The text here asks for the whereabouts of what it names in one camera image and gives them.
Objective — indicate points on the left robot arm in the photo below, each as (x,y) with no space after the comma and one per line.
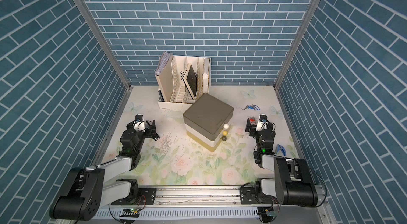
(85,189)

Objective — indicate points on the white file organizer rack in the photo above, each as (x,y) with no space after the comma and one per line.
(182,80)

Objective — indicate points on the floral table mat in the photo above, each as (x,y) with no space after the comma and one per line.
(177,159)

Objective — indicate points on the red key ring keys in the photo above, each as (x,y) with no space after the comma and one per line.
(252,120)

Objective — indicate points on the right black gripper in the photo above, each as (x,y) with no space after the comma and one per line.
(253,133)

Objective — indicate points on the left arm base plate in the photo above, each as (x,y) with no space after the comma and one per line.
(140,197)

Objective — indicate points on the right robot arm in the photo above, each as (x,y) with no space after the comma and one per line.
(292,183)

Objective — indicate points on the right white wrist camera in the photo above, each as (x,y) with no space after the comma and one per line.
(262,122)

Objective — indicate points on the black framed tablet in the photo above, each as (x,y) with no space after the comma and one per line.
(190,81)

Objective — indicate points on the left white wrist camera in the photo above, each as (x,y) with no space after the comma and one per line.
(139,124)

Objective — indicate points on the aluminium mounting rail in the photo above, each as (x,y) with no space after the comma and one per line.
(211,202)

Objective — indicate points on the blue clip on mat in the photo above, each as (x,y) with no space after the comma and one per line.
(280,151)

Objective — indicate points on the purple paper folder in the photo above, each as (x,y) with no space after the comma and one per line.
(164,59)

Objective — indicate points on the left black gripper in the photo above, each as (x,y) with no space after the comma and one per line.
(148,134)

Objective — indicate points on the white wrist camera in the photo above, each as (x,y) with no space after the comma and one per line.
(139,124)
(262,122)

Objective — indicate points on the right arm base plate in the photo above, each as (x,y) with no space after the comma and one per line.
(249,196)

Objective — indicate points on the right green circuit board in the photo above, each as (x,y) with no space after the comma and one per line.
(267,215)

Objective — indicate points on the blue tag keys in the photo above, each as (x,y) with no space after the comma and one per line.
(252,107)

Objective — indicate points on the olive drawer cabinet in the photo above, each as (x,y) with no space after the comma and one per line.
(205,119)

